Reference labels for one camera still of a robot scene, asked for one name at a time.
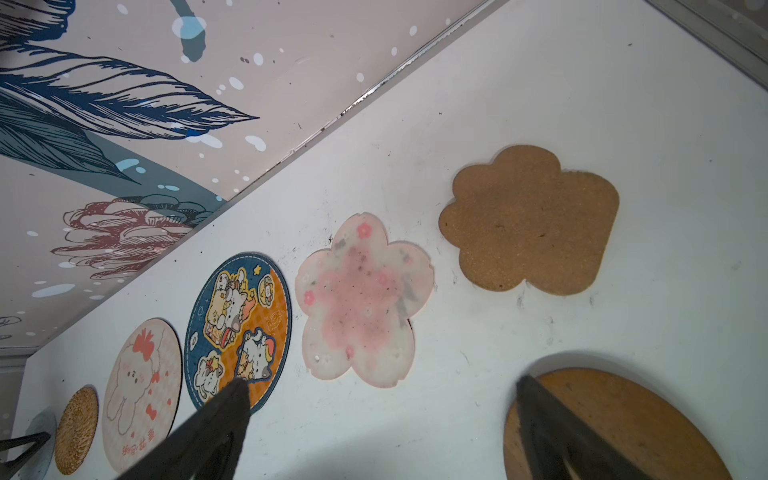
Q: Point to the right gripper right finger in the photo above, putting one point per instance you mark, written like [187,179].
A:
[559,445]

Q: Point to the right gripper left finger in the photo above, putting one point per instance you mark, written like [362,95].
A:
[207,446]

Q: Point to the rattan round coaster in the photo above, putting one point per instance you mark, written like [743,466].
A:
[76,430]

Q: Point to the pink bunny round coaster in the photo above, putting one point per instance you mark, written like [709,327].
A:
[142,394]

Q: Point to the brown round wooden coaster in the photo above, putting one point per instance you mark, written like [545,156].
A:
[646,429]

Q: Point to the blue cartoon round coaster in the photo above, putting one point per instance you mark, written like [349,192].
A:
[239,328]

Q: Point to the pink flower coaster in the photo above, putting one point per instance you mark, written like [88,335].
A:
[359,296]

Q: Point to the cork flower coaster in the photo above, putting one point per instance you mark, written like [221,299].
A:
[522,218]

